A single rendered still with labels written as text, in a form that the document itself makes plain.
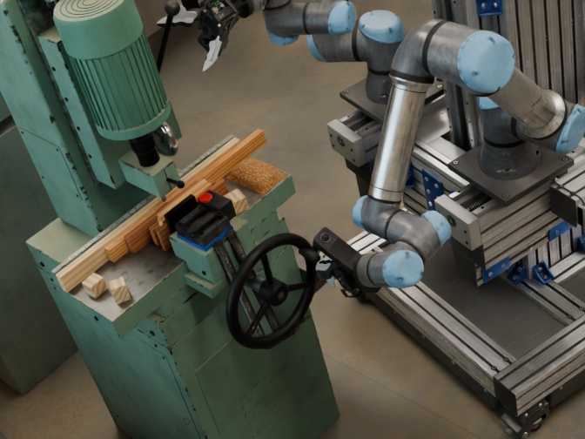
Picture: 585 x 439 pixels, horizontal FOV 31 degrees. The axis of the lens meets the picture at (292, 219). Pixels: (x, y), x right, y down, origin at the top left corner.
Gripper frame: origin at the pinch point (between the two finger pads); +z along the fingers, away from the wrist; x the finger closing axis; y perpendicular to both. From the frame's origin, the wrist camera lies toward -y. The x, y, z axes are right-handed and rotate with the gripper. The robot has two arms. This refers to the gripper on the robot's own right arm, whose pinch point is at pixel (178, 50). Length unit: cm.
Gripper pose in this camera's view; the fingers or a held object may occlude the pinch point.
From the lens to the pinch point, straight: 238.2
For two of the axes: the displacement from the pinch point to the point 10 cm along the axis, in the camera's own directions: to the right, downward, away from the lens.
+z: -6.7, 5.7, -4.7
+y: 2.7, -4.0, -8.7
